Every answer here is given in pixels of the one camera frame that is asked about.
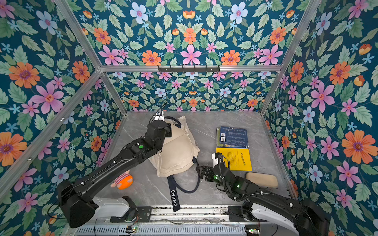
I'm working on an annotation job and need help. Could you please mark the blue green Animal Farm book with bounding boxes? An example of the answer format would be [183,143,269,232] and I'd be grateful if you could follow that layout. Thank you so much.
[216,128,222,147]

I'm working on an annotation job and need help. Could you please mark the yellow spine book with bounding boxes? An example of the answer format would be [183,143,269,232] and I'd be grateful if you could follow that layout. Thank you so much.
[216,147,253,171]

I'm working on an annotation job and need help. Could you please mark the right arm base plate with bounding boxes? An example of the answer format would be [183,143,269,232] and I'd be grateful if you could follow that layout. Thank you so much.
[226,206,254,222]

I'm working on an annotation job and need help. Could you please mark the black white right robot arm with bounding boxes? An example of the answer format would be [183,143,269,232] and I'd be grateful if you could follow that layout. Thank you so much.
[196,163,330,236]

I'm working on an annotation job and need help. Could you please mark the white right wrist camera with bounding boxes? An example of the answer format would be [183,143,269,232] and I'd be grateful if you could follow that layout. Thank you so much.
[212,152,224,166]

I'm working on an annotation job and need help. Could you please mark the navy barcode back cover book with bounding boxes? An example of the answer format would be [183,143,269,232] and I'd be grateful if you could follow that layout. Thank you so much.
[220,126,249,148]

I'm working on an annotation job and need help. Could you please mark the metal hook rail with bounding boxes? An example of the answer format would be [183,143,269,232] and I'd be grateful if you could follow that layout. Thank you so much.
[157,65,221,73]

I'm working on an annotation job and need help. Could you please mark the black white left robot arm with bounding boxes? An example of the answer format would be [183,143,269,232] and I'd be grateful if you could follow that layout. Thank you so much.
[57,120,172,228]

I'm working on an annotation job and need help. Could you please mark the cream canvas tote bag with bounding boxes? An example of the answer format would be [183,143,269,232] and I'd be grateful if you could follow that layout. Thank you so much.
[150,116,200,212]

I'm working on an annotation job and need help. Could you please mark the beige sponge block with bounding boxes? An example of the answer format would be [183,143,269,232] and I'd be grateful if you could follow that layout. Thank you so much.
[245,172,279,188]

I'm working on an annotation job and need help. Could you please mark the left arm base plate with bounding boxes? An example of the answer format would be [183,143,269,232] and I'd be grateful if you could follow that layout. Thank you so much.
[110,196,152,224]

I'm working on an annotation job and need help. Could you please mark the pink plush pig toy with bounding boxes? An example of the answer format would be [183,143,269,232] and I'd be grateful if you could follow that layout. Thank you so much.
[111,170,134,190]

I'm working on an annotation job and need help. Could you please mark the aluminium front rail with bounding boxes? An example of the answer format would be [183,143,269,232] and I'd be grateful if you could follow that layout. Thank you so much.
[63,205,298,236]

